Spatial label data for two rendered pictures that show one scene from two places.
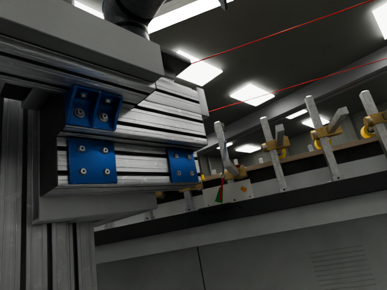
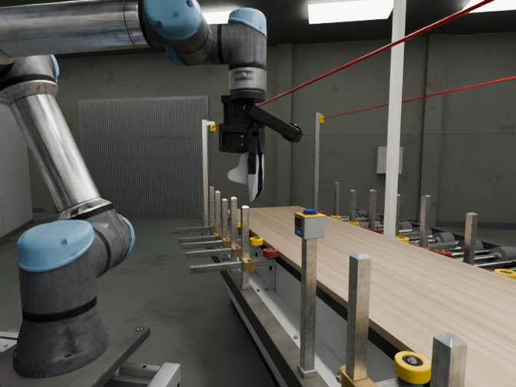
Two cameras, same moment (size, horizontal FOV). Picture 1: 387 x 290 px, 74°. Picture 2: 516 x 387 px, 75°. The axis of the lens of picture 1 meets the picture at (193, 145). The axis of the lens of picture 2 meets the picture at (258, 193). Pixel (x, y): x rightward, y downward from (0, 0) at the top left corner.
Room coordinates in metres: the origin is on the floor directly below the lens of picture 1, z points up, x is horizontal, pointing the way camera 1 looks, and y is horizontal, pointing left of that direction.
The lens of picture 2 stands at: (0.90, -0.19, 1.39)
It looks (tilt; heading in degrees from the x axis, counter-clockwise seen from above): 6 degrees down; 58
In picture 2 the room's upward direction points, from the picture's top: straight up
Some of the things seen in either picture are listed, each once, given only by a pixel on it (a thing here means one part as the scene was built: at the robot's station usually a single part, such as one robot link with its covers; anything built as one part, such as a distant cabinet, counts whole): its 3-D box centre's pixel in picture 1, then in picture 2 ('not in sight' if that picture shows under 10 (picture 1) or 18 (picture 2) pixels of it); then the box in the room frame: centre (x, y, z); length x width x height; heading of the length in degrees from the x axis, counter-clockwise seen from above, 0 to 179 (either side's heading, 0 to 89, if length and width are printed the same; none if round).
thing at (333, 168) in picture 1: (322, 138); not in sight; (1.26, -0.64, 0.92); 0.03 x 0.03 x 0.48; 76
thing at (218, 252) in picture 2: not in sight; (223, 252); (1.72, 1.52, 0.84); 0.43 x 0.03 x 0.04; 166
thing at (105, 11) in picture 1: (126, 16); not in sight; (0.57, 0.12, 1.20); 0.13 x 0.12 x 0.14; 41
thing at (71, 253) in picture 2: not in sight; (61, 261); (0.91, 0.49, 1.20); 0.13 x 0.12 x 0.14; 55
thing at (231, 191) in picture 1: (227, 193); not in sight; (1.36, -0.12, 0.75); 0.26 x 0.01 x 0.10; 76
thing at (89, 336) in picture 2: not in sight; (62, 325); (0.91, 0.49, 1.09); 0.15 x 0.15 x 0.10
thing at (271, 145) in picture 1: (275, 145); not in sight; (1.31, -0.42, 0.94); 0.13 x 0.06 x 0.05; 76
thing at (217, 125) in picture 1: (226, 161); not in sight; (1.38, -0.16, 0.92); 0.03 x 0.03 x 0.48; 76
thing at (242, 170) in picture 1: (233, 174); not in sight; (1.38, -0.18, 0.84); 0.13 x 0.06 x 0.05; 76
